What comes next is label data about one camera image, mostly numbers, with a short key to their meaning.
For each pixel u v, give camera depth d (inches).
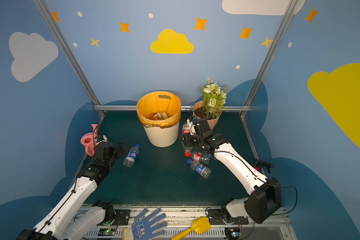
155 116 38.5
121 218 29.1
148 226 28.3
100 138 27.3
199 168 34.0
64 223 16.8
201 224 28.4
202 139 23.3
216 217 29.1
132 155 35.8
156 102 38.7
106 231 28.1
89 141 35.6
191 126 26.8
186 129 29.5
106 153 23.9
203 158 35.7
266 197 15.8
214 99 35.9
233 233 28.2
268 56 34.2
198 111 42.6
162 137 35.6
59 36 30.4
